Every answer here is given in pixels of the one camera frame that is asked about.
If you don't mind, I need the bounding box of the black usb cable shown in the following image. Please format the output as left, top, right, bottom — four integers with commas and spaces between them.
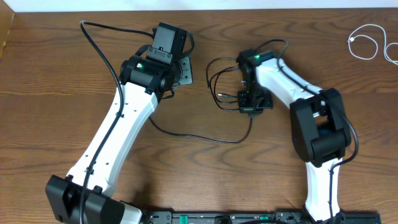
148, 113, 253, 145

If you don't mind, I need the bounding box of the white usb cable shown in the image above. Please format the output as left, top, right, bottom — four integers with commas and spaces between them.
347, 24, 398, 66

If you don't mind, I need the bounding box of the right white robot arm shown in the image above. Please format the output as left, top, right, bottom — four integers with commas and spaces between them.
236, 49, 358, 223

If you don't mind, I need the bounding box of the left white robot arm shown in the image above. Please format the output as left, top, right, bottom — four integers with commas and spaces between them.
45, 22, 194, 223

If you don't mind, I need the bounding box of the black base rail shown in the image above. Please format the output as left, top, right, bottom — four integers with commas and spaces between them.
139, 210, 382, 224

